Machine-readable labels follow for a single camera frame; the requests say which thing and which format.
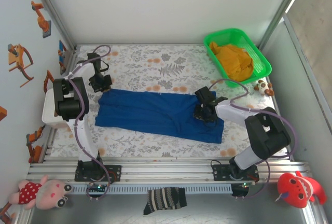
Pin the blue t-shirt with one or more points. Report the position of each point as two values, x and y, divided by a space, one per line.
145 112

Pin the green plastic basket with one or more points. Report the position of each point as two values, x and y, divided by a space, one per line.
234 32

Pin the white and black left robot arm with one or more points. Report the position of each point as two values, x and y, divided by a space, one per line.
67 104

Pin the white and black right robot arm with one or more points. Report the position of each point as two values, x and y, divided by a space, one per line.
267 136

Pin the yellow t-shirt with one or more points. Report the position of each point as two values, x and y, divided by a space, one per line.
233 63

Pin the white box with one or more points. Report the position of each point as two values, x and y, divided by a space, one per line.
48 120

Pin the floral tablecloth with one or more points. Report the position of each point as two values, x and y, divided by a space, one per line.
160 60

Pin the small brown white plush toy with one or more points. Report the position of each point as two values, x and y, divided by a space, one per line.
263 87

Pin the small circuit board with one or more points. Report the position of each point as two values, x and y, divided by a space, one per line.
241 186
98 188

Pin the black striped sock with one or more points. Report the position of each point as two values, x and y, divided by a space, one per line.
166 199

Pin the pink pig plush toy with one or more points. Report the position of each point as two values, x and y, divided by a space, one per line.
46 193

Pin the red monster plush toy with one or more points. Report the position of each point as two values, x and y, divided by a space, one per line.
298 190

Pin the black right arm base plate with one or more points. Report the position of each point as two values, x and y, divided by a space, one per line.
220 173

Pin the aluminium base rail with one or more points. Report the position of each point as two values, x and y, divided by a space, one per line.
168 170

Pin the aluminium frame post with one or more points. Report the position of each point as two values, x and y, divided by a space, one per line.
55 14
281 14

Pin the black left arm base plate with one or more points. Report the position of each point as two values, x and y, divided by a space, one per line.
114 173

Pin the orange gripper wall sticker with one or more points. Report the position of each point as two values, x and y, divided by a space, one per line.
15 58

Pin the orange block wall sticker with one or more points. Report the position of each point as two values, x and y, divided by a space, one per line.
2 112

